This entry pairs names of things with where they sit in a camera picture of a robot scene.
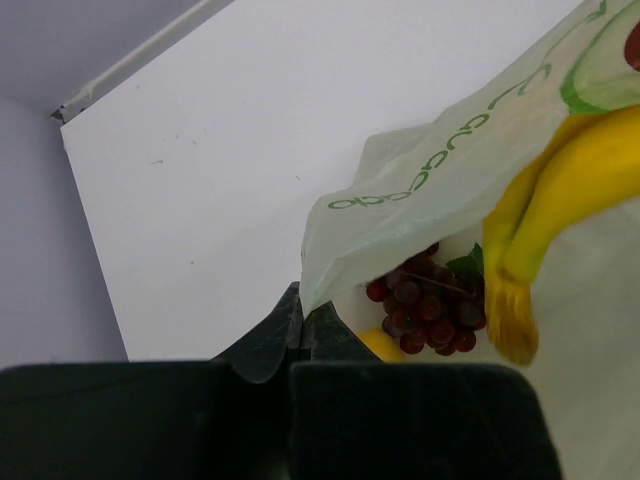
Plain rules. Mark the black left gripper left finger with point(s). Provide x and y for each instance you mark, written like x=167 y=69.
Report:
x=219 y=418

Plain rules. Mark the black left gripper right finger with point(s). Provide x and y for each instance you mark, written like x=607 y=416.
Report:
x=355 y=417

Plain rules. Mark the dark red fake cherries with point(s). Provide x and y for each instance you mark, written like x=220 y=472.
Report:
x=429 y=304

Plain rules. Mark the green printed plastic bag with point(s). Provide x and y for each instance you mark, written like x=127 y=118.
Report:
x=436 y=182

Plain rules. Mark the yellow fake banana bunch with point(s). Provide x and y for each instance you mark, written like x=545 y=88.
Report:
x=590 y=165

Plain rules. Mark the yellow fake lemon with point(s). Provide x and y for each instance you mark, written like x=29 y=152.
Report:
x=382 y=345

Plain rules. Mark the aluminium table frame rail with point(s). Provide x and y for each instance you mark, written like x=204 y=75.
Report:
x=142 y=55

